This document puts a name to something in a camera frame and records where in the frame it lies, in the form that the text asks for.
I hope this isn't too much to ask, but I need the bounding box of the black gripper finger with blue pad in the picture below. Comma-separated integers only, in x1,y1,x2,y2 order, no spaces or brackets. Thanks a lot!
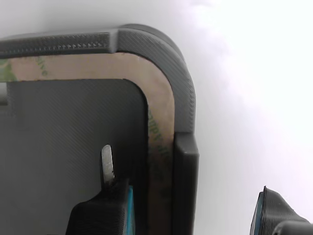
249,185,311,235

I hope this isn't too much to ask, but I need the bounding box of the tan rectangular adhesive frame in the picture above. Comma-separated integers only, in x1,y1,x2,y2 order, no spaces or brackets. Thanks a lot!
0,51,176,235

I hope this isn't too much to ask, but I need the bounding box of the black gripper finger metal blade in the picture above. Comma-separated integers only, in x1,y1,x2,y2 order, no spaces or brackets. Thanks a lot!
65,144,135,235

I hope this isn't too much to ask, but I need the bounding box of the dark gray frame tray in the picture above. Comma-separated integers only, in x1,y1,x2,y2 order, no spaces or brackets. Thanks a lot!
0,23,200,235

